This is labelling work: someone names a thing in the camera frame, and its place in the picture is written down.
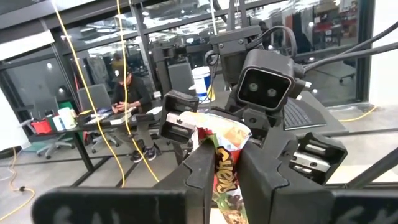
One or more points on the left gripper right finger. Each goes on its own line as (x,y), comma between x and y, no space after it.
(273,199)

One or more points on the person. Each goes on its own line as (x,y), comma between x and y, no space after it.
(133,90)

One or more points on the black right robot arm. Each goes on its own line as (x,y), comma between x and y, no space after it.
(231,46)

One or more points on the white blue bucket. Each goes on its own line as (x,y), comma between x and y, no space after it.
(202,84)

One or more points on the grey office chair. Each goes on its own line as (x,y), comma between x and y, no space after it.
(93,96)

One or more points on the office chair with star base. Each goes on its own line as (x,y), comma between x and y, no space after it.
(56,144)

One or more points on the black office chair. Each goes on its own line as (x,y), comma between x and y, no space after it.
(348,67)

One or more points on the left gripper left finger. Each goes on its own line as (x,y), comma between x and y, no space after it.
(199,186)

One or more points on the grey chair back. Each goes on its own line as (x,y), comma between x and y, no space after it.
(180,77)

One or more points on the black aluminium table frame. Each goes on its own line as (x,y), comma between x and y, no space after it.
(373,171)

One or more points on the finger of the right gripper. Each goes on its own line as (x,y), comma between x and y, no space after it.
(178,99)
(311,158)

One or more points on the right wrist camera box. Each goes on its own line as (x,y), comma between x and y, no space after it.
(264,84)

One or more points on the small white cup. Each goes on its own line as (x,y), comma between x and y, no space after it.
(58,123)

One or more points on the black keyboard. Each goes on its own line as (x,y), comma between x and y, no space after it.
(298,115)

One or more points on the large white cup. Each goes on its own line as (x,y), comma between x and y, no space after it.
(66,118)

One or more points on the red container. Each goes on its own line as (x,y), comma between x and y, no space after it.
(41,127)

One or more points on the black office desk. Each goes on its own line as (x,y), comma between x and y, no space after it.
(77,127)

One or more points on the white board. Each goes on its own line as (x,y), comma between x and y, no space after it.
(11,124)

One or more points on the dark grey side desk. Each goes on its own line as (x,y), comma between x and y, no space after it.
(334,126)

